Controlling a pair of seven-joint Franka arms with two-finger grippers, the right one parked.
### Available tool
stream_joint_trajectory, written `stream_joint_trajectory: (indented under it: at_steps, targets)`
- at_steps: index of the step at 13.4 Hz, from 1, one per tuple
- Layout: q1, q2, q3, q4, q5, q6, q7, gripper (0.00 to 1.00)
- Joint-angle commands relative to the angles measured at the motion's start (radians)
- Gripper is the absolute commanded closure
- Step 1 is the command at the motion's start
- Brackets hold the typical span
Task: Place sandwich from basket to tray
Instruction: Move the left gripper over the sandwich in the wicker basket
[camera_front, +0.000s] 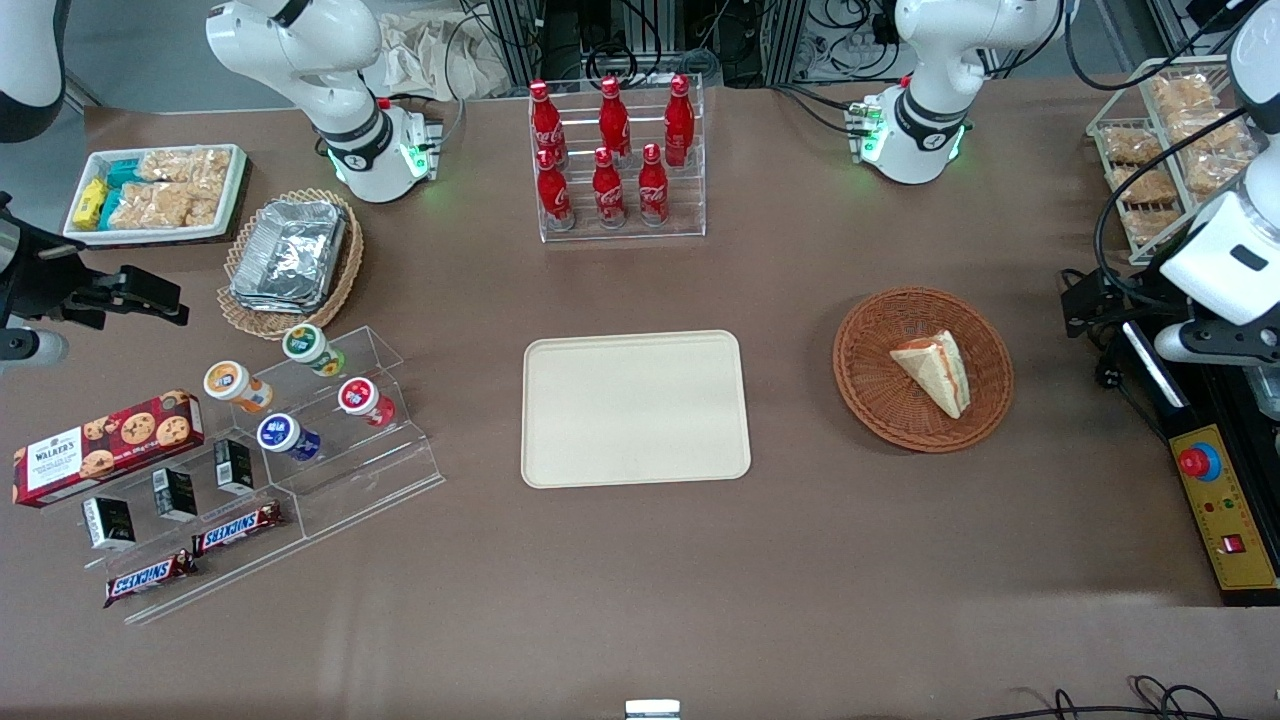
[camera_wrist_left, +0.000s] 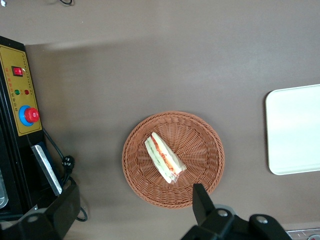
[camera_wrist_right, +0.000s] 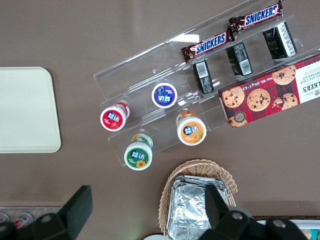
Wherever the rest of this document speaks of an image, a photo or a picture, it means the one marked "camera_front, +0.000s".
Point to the white rectangular snack tray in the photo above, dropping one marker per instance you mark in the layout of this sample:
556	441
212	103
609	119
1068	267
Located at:
238	180

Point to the red cola bottle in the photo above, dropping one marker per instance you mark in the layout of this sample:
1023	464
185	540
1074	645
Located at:
545	120
607	192
553	195
679	125
653	190
613	118

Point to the triangular wrapped sandwich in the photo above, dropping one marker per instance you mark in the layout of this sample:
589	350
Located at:
940	370

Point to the clear acrylic stepped display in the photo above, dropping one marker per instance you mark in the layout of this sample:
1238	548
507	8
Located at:
360	470

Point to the stack of foil trays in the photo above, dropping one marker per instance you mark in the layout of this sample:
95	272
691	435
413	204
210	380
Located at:
290	255

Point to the beige plastic tray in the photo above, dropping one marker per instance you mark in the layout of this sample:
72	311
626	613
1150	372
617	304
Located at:
635	408

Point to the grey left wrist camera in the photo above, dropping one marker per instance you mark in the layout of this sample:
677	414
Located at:
1220	343

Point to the yellow snack packet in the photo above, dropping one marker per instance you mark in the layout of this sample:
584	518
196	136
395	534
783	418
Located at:
90	203

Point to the red lid gum cup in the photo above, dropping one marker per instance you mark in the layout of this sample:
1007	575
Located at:
360	397

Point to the snickers chocolate bar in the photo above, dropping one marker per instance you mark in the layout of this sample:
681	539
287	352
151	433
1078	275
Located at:
238	527
150	578

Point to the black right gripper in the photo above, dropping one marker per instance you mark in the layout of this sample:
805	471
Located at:
52	277

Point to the clear acrylic bottle rack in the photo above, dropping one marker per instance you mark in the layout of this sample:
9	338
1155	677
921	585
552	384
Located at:
625	225

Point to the black yellow emergency stop box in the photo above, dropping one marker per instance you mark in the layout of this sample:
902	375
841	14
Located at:
1215	500

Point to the red tartan cookie box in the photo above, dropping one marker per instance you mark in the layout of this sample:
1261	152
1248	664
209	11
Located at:
105	450

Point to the light oval wicker basket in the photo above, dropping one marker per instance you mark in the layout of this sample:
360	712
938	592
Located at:
345	270

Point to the clear rice cracker packet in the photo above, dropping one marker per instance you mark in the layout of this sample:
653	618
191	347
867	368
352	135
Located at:
170	165
150	206
212	175

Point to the teal snack packet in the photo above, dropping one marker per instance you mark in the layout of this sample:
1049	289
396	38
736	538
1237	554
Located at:
110	208
125	172

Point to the crumpled beige plastic sheet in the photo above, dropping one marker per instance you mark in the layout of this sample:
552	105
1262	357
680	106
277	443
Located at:
430	55

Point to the small black carton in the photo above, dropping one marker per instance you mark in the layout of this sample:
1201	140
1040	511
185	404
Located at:
234	466
108	523
175	494

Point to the orange lid gum cup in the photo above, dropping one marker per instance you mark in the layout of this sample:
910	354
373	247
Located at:
230	382

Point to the blue lid gum cup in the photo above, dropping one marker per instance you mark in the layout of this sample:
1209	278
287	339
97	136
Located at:
283	435

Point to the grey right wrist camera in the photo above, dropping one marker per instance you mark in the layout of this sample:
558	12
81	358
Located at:
30	347

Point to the aluminium profile frame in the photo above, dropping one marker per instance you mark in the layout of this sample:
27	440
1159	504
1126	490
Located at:
640	30

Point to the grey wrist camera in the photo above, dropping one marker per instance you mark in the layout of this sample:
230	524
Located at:
1220	343
30	347

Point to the clear brown snack packet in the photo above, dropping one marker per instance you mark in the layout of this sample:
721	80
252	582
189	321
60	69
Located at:
1212	175
1147	186
1132	145
1150	226
1222	135
1183	93

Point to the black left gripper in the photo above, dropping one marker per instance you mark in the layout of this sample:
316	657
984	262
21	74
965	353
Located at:
1100	292

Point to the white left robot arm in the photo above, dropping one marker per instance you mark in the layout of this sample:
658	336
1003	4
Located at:
930	60

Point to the green lid gum cup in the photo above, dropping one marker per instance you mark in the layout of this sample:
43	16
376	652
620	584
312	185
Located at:
308	346

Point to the brown round wicker basket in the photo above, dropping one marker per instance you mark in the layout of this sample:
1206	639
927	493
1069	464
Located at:
875	390

